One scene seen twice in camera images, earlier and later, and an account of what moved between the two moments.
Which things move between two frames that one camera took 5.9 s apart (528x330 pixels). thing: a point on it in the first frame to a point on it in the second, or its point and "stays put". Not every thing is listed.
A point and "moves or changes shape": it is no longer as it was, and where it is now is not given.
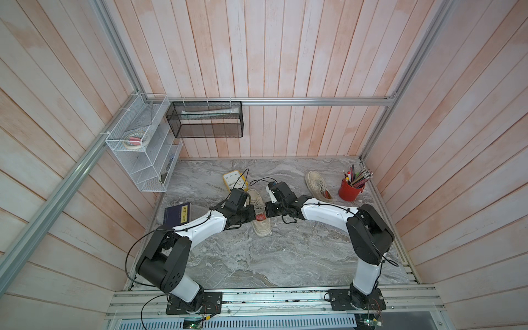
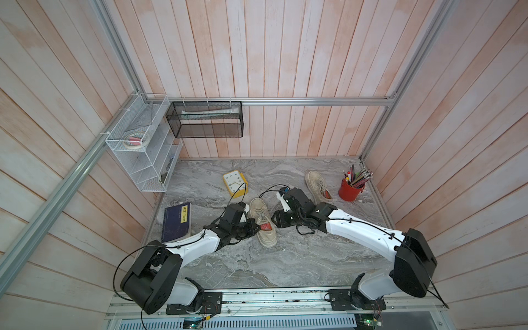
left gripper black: [251, 216] to [251, 232]
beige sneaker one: [262, 228] moves or changes shape
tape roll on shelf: [135, 140] stays put
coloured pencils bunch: [358, 179] stays put
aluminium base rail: [273, 302] stays put
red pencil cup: [348, 192] stays put
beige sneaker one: [317, 187] stays put
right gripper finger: [273, 210] to [282, 218]
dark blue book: [177, 215] stays put
